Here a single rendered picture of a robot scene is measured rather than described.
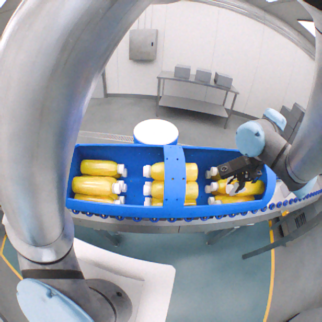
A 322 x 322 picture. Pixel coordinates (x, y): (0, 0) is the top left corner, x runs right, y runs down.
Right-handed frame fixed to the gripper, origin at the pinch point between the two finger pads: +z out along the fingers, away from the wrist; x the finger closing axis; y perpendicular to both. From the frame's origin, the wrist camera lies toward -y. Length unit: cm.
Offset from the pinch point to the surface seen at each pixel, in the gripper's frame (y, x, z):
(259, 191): 15.4, -2.8, -1.3
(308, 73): 387, 262, -119
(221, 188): -0.9, 2.6, 3.6
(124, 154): -43.1, 18.7, 1.0
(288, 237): 72, -28, 36
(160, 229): -26.1, -7.7, 24.1
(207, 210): -11.2, -8.8, -0.3
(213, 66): 100, 315, -7
